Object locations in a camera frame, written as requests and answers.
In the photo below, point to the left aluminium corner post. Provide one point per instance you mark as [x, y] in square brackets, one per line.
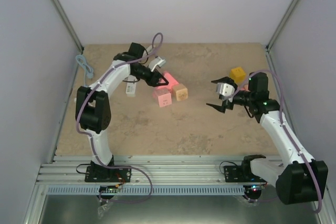
[61, 12]

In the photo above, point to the aluminium corner post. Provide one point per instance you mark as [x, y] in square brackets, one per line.
[61, 12]
[287, 15]

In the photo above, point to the white power strip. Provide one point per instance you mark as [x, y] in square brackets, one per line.
[131, 88]

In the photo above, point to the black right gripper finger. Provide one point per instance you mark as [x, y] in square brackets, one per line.
[220, 108]
[224, 80]

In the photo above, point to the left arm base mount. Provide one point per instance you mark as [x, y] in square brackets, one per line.
[120, 174]

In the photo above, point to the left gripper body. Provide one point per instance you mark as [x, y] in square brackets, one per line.
[150, 81]

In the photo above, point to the light blue cable duct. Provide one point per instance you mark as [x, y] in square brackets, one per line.
[143, 190]

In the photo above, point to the right aluminium corner post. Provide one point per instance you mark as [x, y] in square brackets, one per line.
[287, 15]

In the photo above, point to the light pink plug adapter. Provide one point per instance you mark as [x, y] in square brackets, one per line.
[245, 87]

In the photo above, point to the pink cube socket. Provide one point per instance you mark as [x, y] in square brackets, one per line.
[163, 97]

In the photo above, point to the pink socket base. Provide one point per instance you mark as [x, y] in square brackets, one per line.
[171, 81]

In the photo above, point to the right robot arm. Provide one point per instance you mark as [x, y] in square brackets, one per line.
[301, 178]

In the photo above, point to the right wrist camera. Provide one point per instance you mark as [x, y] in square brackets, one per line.
[224, 90]

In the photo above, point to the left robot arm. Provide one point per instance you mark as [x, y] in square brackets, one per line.
[93, 112]

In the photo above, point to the yellow cube socket adapter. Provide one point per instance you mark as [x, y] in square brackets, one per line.
[237, 74]

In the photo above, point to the aluminium rail frame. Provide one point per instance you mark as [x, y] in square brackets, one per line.
[162, 169]

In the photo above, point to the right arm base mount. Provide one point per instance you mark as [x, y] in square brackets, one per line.
[234, 174]

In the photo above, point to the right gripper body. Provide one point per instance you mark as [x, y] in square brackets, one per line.
[226, 103]

